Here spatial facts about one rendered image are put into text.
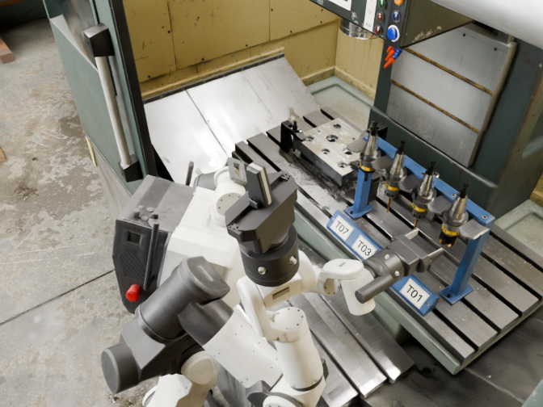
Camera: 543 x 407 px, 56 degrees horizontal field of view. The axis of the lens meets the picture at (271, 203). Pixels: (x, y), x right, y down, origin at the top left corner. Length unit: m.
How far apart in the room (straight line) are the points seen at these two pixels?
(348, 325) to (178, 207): 0.79
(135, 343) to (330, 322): 0.68
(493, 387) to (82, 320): 1.92
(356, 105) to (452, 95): 1.02
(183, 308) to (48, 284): 2.06
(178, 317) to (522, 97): 1.40
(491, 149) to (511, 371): 0.82
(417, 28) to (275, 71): 1.60
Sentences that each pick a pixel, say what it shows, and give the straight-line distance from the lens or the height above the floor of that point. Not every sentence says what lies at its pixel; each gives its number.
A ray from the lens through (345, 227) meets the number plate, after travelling 1.73.
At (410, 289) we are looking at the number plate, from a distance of 1.61.
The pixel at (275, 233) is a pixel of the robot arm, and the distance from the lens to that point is 0.72.
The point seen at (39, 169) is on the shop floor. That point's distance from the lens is 3.74.
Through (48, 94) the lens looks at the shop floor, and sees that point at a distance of 4.55.
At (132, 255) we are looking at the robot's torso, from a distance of 1.15.
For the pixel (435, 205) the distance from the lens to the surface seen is 1.46.
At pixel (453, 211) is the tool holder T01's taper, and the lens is 1.41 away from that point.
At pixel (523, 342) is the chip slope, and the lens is 1.83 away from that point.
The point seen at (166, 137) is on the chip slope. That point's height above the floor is 0.77.
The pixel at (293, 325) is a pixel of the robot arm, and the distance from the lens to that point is 0.88.
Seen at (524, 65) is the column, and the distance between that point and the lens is 1.92.
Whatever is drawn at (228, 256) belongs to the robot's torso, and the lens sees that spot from 1.06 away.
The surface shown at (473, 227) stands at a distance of 1.43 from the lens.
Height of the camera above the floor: 2.18
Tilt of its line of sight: 44 degrees down
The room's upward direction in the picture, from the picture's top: straight up
